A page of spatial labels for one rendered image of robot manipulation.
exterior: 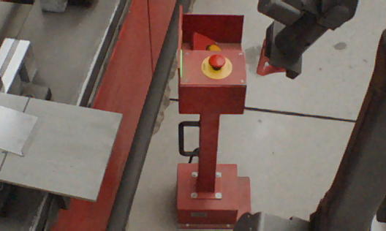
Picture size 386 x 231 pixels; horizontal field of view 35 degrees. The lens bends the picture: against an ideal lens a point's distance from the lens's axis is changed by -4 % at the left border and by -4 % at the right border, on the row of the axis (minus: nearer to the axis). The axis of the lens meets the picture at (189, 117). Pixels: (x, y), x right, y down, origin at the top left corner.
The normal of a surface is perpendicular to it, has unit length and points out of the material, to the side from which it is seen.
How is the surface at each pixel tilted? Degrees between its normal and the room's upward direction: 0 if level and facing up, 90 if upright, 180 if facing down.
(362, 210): 90
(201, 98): 90
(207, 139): 90
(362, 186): 90
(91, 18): 0
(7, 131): 0
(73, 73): 0
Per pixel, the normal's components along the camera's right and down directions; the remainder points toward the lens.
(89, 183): 0.00, -0.58
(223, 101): -0.01, 0.82
